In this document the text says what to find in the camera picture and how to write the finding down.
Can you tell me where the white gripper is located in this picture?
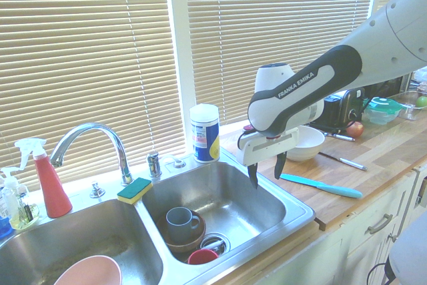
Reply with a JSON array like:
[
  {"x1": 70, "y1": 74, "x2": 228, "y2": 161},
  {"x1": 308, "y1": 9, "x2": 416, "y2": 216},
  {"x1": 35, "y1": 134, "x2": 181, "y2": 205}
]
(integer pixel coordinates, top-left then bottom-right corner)
[{"x1": 236, "y1": 127, "x2": 300, "y2": 190}]

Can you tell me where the teal plastic knife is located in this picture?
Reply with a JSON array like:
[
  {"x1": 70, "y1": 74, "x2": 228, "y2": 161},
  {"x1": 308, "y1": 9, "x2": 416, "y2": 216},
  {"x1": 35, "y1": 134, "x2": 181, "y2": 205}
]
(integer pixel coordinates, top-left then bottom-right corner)
[{"x1": 279, "y1": 173, "x2": 364, "y2": 199}]

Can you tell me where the stainless steel double sink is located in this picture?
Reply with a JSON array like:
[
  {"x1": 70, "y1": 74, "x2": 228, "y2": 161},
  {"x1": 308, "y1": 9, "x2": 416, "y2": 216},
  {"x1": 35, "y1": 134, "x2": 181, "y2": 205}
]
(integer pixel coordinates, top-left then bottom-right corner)
[{"x1": 0, "y1": 150, "x2": 317, "y2": 285}]

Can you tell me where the steel sink drain strainer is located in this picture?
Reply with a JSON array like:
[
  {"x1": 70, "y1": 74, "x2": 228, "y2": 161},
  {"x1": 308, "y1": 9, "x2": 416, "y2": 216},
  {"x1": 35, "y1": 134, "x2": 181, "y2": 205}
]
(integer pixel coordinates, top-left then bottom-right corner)
[{"x1": 199, "y1": 233, "x2": 231, "y2": 256}]

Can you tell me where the white sink hole cap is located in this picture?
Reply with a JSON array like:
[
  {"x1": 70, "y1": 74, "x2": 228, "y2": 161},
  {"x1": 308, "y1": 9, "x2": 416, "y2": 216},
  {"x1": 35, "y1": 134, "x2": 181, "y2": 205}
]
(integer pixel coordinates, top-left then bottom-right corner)
[{"x1": 163, "y1": 154, "x2": 187, "y2": 170}]

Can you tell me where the chrome sink sprayer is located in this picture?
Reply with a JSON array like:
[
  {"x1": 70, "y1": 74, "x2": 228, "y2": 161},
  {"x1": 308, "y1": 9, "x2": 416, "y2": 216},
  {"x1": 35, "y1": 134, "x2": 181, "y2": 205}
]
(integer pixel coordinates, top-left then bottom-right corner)
[{"x1": 146, "y1": 152, "x2": 163, "y2": 178}]

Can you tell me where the large white bowl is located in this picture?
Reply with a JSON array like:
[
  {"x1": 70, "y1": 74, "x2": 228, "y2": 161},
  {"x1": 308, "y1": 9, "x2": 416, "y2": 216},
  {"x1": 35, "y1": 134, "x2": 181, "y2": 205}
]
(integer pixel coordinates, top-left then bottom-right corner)
[{"x1": 286, "y1": 125, "x2": 326, "y2": 162}]

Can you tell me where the white wipes canister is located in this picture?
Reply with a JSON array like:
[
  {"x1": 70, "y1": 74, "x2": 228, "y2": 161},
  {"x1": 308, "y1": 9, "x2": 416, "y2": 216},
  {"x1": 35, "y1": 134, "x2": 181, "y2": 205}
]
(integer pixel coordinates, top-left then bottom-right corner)
[{"x1": 189, "y1": 103, "x2": 221, "y2": 165}]

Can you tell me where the silver utensil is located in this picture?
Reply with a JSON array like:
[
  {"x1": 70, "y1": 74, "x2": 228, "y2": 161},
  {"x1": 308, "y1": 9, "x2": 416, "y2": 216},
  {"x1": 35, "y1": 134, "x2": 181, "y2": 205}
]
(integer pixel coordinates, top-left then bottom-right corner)
[{"x1": 325, "y1": 132, "x2": 356, "y2": 142}]

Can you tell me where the red apple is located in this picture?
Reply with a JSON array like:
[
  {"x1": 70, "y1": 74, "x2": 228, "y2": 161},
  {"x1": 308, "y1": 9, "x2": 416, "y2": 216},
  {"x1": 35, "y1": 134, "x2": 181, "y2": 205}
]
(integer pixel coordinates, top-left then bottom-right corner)
[{"x1": 346, "y1": 121, "x2": 365, "y2": 138}]

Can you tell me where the brown bowl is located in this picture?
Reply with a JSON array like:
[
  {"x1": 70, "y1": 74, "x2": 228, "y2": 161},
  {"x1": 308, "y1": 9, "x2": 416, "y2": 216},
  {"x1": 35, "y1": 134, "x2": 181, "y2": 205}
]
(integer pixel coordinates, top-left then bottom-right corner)
[{"x1": 156, "y1": 210, "x2": 207, "y2": 254}]

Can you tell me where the black and steel toaster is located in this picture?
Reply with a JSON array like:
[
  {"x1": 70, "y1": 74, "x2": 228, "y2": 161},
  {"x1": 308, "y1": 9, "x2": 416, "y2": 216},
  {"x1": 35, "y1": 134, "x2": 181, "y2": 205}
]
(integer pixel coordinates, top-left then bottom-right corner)
[{"x1": 322, "y1": 87, "x2": 366, "y2": 129}]

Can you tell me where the grey mug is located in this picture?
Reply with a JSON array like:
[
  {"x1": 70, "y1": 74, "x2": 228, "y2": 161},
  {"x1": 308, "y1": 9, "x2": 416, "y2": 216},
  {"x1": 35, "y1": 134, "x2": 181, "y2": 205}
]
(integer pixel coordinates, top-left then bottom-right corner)
[{"x1": 165, "y1": 207, "x2": 201, "y2": 243}]

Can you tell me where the red cup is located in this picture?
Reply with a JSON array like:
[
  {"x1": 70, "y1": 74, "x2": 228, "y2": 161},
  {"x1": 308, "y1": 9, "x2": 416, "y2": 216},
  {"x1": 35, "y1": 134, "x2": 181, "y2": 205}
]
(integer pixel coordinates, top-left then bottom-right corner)
[{"x1": 187, "y1": 248, "x2": 220, "y2": 265}]

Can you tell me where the cream kitchen cabinet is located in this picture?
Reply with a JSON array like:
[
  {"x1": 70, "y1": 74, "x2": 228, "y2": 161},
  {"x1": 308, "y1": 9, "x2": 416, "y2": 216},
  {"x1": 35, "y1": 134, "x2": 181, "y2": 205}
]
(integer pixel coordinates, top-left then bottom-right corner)
[{"x1": 233, "y1": 164, "x2": 427, "y2": 285}]

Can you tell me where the green-lidded plastic container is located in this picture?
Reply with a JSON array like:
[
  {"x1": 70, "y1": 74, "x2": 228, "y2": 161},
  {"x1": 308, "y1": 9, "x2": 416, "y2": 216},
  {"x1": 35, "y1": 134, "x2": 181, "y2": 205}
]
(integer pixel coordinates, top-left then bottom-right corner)
[{"x1": 363, "y1": 96, "x2": 404, "y2": 125}]

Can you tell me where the green and yellow sponge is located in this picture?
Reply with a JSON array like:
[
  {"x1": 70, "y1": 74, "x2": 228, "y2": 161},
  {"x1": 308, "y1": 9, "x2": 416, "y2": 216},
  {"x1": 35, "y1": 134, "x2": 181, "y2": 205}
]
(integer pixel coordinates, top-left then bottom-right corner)
[{"x1": 116, "y1": 177, "x2": 153, "y2": 205}]

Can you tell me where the clear plastic tub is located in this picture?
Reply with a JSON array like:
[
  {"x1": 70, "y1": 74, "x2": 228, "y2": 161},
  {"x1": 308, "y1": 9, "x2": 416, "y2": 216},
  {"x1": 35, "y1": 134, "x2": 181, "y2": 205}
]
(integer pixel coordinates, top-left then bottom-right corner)
[{"x1": 398, "y1": 89, "x2": 427, "y2": 121}]

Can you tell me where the chrome curved faucet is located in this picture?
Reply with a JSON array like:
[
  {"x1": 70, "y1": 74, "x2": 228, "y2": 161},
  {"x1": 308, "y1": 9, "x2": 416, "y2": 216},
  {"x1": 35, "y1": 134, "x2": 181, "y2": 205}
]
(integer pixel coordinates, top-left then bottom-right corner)
[{"x1": 49, "y1": 122, "x2": 134, "y2": 186}]

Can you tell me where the chrome faucet knob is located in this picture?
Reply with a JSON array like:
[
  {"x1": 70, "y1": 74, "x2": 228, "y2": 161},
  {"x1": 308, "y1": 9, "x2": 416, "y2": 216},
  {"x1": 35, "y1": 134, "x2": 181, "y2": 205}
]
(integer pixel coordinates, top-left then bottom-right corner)
[{"x1": 89, "y1": 180, "x2": 106, "y2": 198}]

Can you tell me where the pink bowl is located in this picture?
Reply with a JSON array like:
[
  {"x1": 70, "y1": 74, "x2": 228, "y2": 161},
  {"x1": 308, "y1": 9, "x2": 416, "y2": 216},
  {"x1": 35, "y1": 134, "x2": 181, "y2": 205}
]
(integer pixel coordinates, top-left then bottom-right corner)
[{"x1": 53, "y1": 255, "x2": 123, "y2": 285}]

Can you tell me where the red spray bottle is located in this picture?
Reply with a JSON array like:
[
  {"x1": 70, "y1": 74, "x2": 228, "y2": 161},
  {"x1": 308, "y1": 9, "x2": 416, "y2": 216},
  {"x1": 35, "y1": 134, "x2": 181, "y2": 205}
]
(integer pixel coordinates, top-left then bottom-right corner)
[{"x1": 13, "y1": 138, "x2": 73, "y2": 219}]

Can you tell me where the round yellow liquid bottle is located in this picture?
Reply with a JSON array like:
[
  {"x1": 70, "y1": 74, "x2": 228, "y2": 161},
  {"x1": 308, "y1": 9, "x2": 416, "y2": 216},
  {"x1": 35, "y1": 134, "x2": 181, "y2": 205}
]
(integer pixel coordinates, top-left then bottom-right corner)
[{"x1": 9, "y1": 183, "x2": 41, "y2": 231}]

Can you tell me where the clear pump soap bottle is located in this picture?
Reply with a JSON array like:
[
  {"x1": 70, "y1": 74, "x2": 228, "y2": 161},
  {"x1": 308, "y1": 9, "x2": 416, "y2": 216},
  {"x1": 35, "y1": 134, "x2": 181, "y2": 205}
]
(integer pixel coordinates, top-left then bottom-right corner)
[{"x1": 0, "y1": 166, "x2": 19, "y2": 238}]

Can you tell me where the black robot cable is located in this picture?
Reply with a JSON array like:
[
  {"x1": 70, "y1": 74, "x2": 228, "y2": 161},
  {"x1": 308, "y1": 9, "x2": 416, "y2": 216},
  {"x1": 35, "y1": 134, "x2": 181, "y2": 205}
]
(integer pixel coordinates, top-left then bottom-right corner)
[{"x1": 237, "y1": 130, "x2": 250, "y2": 151}]

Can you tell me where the white-handled steel knife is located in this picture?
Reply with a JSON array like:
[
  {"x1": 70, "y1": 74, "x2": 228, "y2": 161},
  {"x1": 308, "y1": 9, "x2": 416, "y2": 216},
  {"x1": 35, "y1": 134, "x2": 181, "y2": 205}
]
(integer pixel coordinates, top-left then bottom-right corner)
[{"x1": 318, "y1": 152, "x2": 368, "y2": 172}]

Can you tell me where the metal drawer handle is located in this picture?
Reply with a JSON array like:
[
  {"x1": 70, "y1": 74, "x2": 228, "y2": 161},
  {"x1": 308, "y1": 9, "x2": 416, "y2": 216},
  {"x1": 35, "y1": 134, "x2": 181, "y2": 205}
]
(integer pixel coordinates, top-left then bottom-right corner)
[{"x1": 368, "y1": 213, "x2": 394, "y2": 235}]

